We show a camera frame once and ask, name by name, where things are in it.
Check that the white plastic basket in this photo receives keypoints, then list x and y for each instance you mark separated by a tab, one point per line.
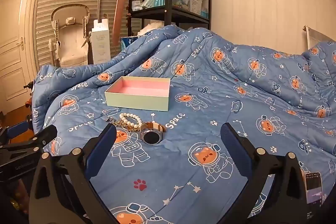
194	3

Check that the blue astronaut print blanket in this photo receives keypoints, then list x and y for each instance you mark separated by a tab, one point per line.
210	98

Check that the white high chair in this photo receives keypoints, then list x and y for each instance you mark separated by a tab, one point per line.
71	37

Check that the white panel door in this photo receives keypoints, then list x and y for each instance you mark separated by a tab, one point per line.
13	56

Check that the white carton box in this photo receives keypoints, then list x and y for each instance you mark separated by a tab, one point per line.
101	48

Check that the black tripod stand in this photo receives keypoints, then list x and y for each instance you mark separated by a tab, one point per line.
29	87

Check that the white cloth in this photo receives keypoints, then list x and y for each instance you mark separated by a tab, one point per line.
152	27

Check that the beige bed headboard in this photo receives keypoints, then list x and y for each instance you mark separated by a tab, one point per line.
315	37

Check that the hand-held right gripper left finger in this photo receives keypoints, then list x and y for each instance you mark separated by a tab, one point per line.
101	150

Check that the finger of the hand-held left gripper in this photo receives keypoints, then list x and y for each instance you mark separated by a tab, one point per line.
17	129
44	134

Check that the black smartphone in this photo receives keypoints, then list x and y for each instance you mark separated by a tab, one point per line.
313	187

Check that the mint box with pink lining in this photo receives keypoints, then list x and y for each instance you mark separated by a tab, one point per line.
136	103

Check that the round black face wristwatch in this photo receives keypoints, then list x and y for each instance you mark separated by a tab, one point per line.
152	137

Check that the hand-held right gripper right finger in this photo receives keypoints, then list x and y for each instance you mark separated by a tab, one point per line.
236	150

